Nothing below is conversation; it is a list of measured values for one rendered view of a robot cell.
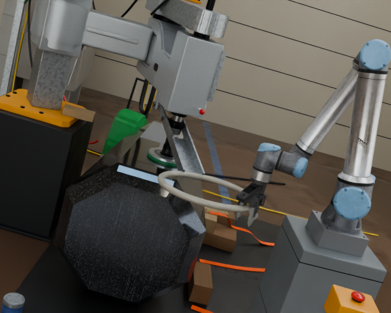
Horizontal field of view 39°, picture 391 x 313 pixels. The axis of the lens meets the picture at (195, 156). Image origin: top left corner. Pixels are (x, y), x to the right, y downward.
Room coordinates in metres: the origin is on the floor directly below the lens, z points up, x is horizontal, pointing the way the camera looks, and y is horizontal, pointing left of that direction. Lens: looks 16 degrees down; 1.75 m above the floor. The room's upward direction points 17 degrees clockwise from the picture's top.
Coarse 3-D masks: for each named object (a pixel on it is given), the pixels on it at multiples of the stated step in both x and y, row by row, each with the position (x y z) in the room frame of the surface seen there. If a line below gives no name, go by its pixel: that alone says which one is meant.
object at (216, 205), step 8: (160, 176) 2.43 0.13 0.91; (168, 176) 2.55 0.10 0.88; (184, 176) 2.64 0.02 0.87; (192, 176) 2.66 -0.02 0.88; (200, 176) 2.68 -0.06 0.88; (208, 176) 2.69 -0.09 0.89; (160, 184) 2.36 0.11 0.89; (168, 184) 2.32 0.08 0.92; (224, 184) 2.67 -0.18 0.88; (232, 184) 2.65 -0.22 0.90; (176, 192) 2.27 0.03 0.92; (192, 200) 2.23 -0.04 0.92; (200, 200) 2.23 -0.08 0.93; (216, 208) 2.23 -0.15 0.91; (224, 208) 2.24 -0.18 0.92; (232, 208) 2.25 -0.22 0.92; (240, 208) 2.28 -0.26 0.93; (248, 208) 2.32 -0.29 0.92
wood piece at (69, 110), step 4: (68, 104) 3.48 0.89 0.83; (64, 108) 3.38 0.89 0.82; (68, 108) 3.39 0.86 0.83; (72, 108) 3.42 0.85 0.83; (76, 108) 3.45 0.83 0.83; (80, 108) 3.48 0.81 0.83; (64, 112) 3.38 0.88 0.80; (68, 112) 3.39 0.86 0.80; (72, 112) 3.39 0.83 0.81; (76, 112) 3.40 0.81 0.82; (80, 112) 3.40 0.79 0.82; (84, 112) 3.41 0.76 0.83; (88, 112) 3.43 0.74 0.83; (92, 112) 3.47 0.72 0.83; (72, 116) 3.39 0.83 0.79; (76, 116) 3.40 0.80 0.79; (80, 116) 3.40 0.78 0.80; (84, 116) 3.41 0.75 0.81; (88, 116) 3.41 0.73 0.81; (92, 116) 3.41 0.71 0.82; (88, 120) 3.41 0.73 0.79; (92, 120) 3.42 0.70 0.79
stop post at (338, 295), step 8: (336, 288) 1.45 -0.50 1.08; (344, 288) 1.46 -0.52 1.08; (328, 296) 1.46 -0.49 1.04; (336, 296) 1.41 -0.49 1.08; (344, 296) 1.41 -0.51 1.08; (368, 296) 1.46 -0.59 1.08; (328, 304) 1.44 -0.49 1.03; (336, 304) 1.38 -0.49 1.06; (344, 304) 1.36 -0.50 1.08; (352, 304) 1.38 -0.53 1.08; (360, 304) 1.39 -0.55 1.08; (368, 304) 1.41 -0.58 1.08; (328, 312) 1.41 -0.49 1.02; (336, 312) 1.36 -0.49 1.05; (344, 312) 1.35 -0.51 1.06; (352, 312) 1.35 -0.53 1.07; (360, 312) 1.36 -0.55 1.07; (368, 312) 1.36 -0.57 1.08; (376, 312) 1.37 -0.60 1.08
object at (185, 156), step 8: (160, 104) 3.19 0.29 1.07; (160, 112) 3.15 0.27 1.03; (184, 120) 3.11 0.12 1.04; (168, 128) 2.97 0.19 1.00; (184, 128) 3.05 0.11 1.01; (168, 136) 2.94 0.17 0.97; (184, 136) 3.02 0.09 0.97; (176, 144) 2.83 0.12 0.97; (184, 144) 2.95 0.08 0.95; (192, 144) 2.90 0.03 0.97; (176, 152) 2.77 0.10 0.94; (184, 152) 2.87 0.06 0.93; (192, 152) 2.86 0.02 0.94; (176, 160) 2.74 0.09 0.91; (184, 160) 2.80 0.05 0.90; (192, 160) 2.83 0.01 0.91; (184, 168) 2.65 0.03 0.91; (192, 168) 2.76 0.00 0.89; (200, 168) 2.72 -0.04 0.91
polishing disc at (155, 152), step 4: (152, 148) 3.08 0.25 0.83; (156, 148) 3.11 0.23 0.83; (160, 148) 3.13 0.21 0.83; (152, 152) 3.01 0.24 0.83; (156, 152) 3.04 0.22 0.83; (156, 156) 2.96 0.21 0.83; (160, 156) 2.98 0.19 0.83; (164, 156) 3.00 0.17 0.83; (164, 160) 2.95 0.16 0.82; (168, 160) 2.96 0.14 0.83; (172, 160) 2.98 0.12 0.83
